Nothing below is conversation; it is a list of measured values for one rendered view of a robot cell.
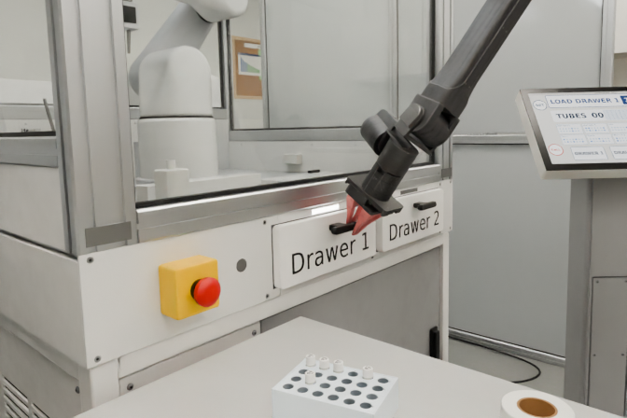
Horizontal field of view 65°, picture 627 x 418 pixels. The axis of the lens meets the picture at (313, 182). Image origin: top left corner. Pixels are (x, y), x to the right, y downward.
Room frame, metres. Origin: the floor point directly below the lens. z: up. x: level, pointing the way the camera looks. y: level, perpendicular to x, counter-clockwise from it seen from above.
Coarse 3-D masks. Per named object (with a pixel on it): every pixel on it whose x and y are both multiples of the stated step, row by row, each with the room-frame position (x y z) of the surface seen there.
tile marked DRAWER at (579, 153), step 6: (576, 150) 1.40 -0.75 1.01; (582, 150) 1.40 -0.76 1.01; (588, 150) 1.40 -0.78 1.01; (594, 150) 1.40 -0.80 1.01; (600, 150) 1.40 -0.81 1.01; (576, 156) 1.39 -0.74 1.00; (582, 156) 1.39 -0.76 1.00; (588, 156) 1.38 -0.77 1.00; (594, 156) 1.38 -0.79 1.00; (600, 156) 1.38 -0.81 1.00; (606, 156) 1.38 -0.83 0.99
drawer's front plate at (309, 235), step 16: (288, 224) 0.84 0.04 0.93; (304, 224) 0.87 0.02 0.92; (320, 224) 0.90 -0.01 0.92; (272, 240) 0.83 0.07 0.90; (288, 240) 0.84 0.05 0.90; (304, 240) 0.87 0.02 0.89; (320, 240) 0.90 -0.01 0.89; (336, 240) 0.93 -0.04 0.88; (352, 240) 0.97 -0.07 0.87; (368, 240) 1.01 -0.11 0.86; (288, 256) 0.84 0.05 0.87; (304, 256) 0.87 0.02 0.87; (352, 256) 0.97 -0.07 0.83; (368, 256) 1.01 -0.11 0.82; (288, 272) 0.83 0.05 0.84; (304, 272) 0.86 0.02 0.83; (320, 272) 0.90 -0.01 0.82
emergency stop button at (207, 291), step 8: (200, 280) 0.65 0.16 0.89; (208, 280) 0.64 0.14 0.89; (216, 280) 0.66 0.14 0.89; (200, 288) 0.63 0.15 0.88; (208, 288) 0.64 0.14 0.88; (216, 288) 0.65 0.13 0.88; (200, 296) 0.63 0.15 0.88; (208, 296) 0.64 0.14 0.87; (216, 296) 0.65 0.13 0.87; (200, 304) 0.64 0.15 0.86; (208, 304) 0.64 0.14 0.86
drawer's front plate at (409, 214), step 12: (420, 192) 1.21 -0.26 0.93; (432, 192) 1.23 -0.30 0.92; (408, 204) 1.14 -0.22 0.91; (384, 216) 1.06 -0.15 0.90; (396, 216) 1.10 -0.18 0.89; (408, 216) 1.14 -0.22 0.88; (420, 216) 1.18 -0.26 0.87; (432, 216) 1.23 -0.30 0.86; (384, 228) 1.06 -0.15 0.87; (432, 228) 1.23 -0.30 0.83; (384, 240) 1.06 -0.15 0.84; (396, 240) 1.10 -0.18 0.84; (408, 240) 1.14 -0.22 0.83
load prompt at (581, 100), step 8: (552, 96) 1.53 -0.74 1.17; (560, 96) 1.53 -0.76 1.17; (568, 96) 1.53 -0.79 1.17; (576, 96) 1.53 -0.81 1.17; (584, 96) 1.53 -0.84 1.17; (592, 96) 1.53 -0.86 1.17; (600, 96) 1.53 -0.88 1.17; (608, 96) 1.53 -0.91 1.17; (616, 96) 1.53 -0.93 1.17; (624, 96) 1.53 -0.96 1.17; (552, 104) 1.51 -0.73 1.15; (560, 104) 1.51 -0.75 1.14; (568, 104) 1.51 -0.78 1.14; (576, 104) 1.51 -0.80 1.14; (584, 104) 1.51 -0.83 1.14; (592, 104) 1.51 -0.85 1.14; (600, 104) 1.51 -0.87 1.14; (608, 104) 1.50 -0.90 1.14; (616, 104) 1.50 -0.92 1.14; (624, 104) 1.50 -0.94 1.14
